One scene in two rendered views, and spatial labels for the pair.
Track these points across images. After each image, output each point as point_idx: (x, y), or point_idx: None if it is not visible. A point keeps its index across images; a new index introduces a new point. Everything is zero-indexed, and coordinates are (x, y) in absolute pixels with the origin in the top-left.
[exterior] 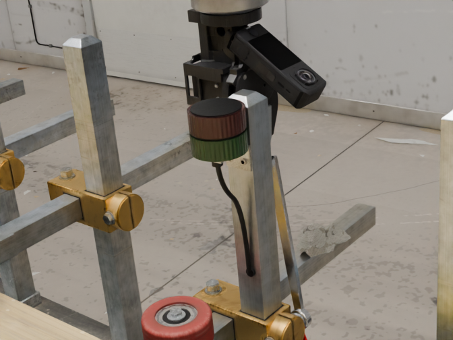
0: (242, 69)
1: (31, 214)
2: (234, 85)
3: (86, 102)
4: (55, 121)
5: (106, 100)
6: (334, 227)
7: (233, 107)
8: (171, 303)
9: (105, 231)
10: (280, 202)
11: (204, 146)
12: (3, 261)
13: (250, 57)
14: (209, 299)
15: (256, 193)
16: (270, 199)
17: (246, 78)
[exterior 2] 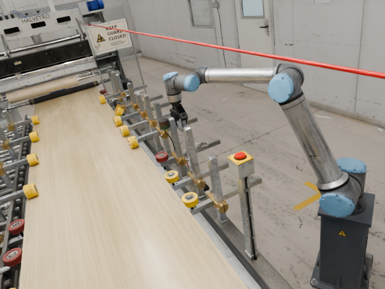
0: (176, 112)
1: (149, 133)
2: (174, 114)
3: (156, 114)
4: (168, 113)
5: (160, 113)
6: (205, 143)
7: (165, 120)
8: (162, 152)
9: (161, 137)
10: None
11: (160, 127)
12: (141, 141)
13: (176, 110)
14: (173, 153)
15: (173, 135)
16: (177, 136)
17: (177, 113)
